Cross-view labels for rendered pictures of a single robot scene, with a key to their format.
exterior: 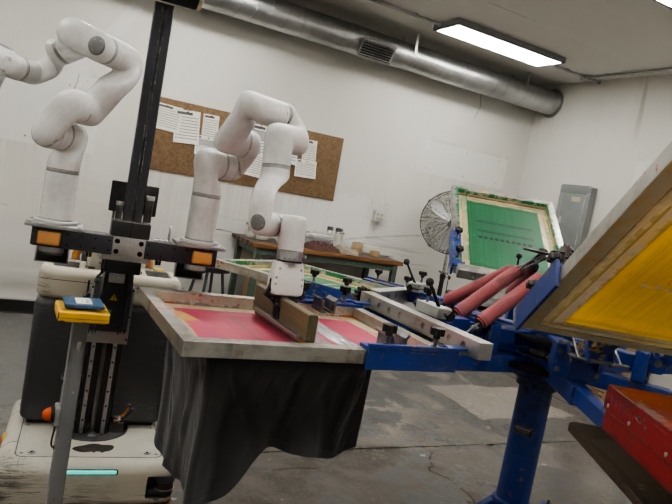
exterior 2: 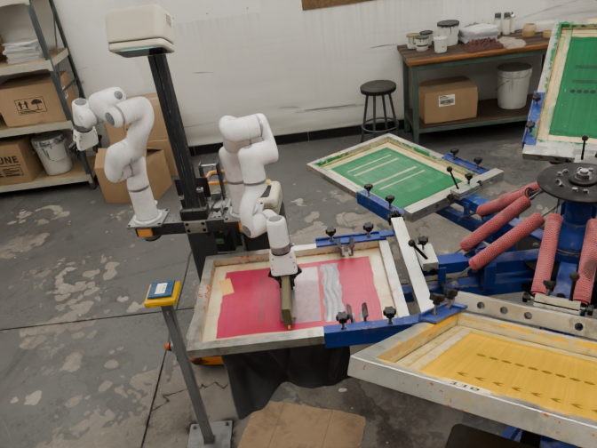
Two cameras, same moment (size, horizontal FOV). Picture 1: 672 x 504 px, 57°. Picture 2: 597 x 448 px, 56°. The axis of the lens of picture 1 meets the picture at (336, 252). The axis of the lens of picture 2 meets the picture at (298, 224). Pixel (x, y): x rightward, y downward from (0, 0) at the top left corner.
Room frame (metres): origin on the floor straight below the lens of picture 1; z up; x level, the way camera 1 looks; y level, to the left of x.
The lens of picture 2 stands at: (0.35, -0.85, 2.31)
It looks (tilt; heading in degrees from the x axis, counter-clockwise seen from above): 31 degrees down; 31
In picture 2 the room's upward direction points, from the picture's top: 8 degrees counter-clockwise
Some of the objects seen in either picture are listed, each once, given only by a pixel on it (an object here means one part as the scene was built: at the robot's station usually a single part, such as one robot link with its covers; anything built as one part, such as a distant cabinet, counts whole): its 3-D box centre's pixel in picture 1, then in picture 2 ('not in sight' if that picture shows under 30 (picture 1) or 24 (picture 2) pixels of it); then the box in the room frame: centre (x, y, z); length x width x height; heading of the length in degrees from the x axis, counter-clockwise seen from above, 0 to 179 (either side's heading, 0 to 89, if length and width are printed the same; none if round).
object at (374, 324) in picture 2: (409, 356); (367, 331); (1.69, -0.25, 0.97); 0.30 x 0.05 x 0.07; 118
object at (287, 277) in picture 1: (287, 276); (282, 260); (1.81, 0.13, 1.12); 0.10 x 0.07 x 0.11; 118
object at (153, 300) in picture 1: (290, 325); (297, 290); (1.82, 0.09, 0.97); 0.79 x 0.58 x 0.04; 118
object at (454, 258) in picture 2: (444, 323); (441, 264); (2.09, -0.40, 1.02); 0.17 x 0.06 x 0.05; 118
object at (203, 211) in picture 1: (201, 219); (242, 193); (2.08, 0.46, 1.21); 0.16 x 0.13 x 0.15; 22
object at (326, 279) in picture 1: (347, 270); (411, 166); (2.80, -0.07, 1.05); 1.08 x 0.61 x 0.23; 58
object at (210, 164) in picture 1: (212, 173); (236, 161); (2.07, 0.45, 1.37); 0.13 x 0.10 x 0.16; 138
